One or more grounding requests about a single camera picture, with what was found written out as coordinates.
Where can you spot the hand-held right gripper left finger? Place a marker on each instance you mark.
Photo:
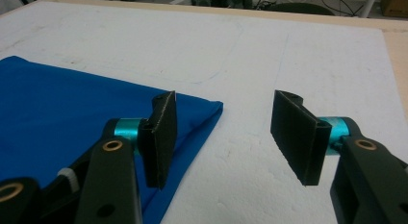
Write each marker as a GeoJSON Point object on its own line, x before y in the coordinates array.
{"type": "Point", "coordinates": [162, 137]}

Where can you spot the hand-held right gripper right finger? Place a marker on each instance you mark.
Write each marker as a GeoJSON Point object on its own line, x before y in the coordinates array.
{"type": "Point", "coordinates": [298, 137]}

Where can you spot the blue t-shirt with white print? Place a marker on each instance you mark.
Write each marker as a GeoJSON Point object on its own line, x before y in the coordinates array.
{"type": "Point", "coordinates": [64, 121]}

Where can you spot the white foam table mat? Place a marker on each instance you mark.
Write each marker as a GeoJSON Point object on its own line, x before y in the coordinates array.
{"type": "Point", "coordinates": [256, 57]}

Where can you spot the black round stool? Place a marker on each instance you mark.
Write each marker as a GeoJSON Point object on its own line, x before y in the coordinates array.
{"type": "Point", "coordinates": [300, 8]}

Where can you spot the large cardboard box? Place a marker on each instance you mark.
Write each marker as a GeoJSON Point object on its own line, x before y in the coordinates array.
{"type": "Point", "coordinates": [394, 4]}

